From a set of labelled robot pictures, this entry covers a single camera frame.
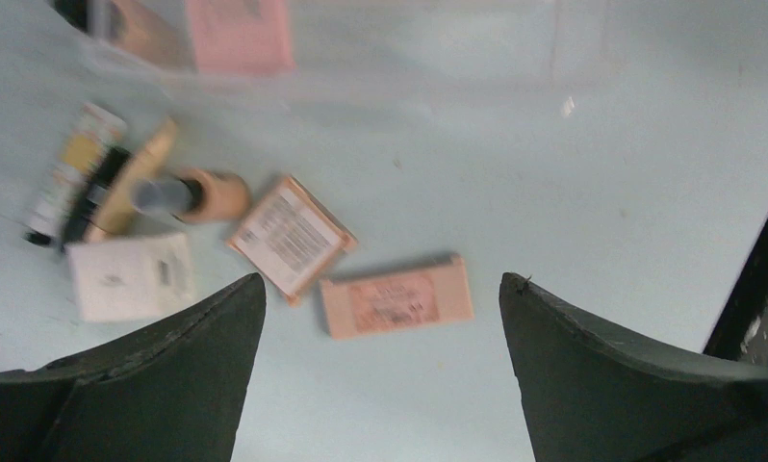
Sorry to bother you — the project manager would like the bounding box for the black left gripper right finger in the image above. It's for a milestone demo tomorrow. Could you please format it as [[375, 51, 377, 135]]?
[[499, 272, 768, 461]]

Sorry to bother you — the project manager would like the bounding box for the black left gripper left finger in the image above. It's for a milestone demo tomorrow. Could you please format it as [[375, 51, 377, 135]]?
[[0, 274, 266, 461]]

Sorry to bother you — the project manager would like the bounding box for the tan rectangular makeup palette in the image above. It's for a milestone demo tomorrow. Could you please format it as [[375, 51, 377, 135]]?
[[320, 254, 474, 340]]

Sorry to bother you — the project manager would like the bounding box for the black makeup pencil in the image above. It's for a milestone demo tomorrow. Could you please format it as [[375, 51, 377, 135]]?
[[58, 146, 131, 254]]

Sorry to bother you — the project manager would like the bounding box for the white tube black cap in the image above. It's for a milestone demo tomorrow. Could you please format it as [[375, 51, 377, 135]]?
[[23, 103, 127, 246]]

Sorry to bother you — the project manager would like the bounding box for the pink makeup compact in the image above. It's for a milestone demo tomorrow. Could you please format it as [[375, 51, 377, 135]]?
[[185, 0, 295, 75]]

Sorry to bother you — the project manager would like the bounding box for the clear acrylic drawer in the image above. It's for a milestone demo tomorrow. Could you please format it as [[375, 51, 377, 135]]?
[[76, 1, 617, 106]]

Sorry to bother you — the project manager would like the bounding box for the square tan makeup compact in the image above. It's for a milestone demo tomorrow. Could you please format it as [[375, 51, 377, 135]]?
[[227, 176, 357, 306]]

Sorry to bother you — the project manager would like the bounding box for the white cosmetic box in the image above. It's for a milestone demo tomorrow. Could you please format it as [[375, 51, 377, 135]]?
[[66, 232, 196, 323]]

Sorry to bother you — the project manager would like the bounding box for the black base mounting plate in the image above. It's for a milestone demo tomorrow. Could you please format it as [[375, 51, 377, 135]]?
[[703, 216, 768, 366]]

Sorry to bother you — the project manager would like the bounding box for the beige concealer stick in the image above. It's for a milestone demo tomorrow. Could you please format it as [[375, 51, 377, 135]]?
[[83, 117, 179, 244]]

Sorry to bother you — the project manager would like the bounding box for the foundation bottle black cap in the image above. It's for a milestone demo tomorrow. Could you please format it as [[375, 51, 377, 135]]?
[[130, 168, 251, 223]]

